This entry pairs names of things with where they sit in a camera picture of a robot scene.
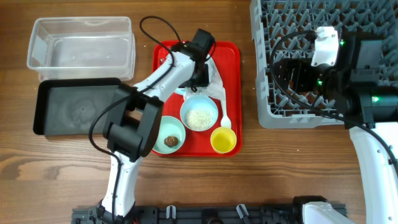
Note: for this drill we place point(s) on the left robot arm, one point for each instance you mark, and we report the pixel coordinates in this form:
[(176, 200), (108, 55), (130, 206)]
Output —
[(133, 122)]

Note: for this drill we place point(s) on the white napkin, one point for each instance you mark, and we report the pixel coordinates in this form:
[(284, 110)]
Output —
[(214, 90)]

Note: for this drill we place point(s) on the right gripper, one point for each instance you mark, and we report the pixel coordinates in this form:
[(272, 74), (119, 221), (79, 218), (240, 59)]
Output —
[(300, 67)]

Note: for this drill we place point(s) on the grey dishwasher rack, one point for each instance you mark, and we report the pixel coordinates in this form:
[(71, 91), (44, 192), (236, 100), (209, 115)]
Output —
[(271, 20)]

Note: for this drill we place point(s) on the white plastic spoon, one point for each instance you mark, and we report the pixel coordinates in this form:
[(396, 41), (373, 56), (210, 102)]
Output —
[(225, 121)]

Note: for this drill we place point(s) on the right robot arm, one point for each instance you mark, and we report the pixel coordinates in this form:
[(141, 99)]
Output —
[(345, 68)]

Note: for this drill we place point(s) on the brown food ball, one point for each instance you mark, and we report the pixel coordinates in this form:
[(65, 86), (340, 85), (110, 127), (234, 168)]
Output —
[(171, 141)]

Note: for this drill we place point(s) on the yellow cup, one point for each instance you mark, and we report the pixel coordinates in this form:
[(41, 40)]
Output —
[(223, 140)]

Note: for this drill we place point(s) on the clear plastic waste bin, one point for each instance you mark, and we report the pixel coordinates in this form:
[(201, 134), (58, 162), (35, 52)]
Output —
[(82, 47)]

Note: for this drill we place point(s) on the light blue plate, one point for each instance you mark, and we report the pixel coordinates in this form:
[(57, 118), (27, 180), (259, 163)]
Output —
[(180, 91)]

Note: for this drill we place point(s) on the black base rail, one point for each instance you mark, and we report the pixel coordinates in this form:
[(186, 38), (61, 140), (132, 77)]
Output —
[(284, 213)]

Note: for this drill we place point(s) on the light blue rice bowl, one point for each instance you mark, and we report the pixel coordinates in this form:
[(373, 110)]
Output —
[(199, 113)]

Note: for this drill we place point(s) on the black waste tray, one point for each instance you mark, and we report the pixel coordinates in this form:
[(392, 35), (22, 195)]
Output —
[(68, 107)]

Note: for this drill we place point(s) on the green bowl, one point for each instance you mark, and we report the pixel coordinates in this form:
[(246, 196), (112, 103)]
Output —
[(169, 126)]

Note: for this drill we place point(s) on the red serving tray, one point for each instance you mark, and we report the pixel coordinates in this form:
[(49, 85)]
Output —
[(197, 144)]

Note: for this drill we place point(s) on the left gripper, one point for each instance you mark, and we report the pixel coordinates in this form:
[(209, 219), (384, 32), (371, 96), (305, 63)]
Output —
[(204, 78)]

